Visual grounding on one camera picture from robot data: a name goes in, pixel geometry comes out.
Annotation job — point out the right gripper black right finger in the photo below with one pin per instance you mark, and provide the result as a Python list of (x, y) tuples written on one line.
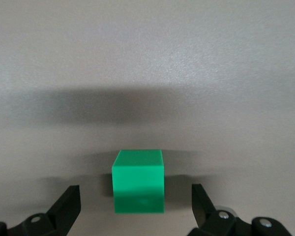
[(204, 214)]

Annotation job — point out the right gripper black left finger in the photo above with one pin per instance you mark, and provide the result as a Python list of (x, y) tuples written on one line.
[(61, 209)]

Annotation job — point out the green cube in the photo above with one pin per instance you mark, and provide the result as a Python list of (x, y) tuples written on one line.
[(137, 182)]

